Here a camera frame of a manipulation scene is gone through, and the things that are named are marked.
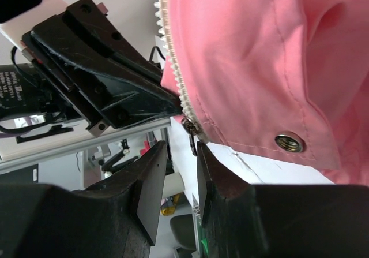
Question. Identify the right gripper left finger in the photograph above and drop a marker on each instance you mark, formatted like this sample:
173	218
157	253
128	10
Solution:
115	217

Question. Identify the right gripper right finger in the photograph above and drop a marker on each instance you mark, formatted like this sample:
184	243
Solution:
246	220

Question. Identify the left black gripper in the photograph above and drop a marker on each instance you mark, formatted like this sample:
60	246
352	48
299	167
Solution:
91	73

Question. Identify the pink hooded zip jacket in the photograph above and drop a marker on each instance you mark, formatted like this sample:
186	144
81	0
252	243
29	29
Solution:
281	79

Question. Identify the front aluminium table rail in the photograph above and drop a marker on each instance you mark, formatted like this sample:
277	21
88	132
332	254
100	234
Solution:
18	156

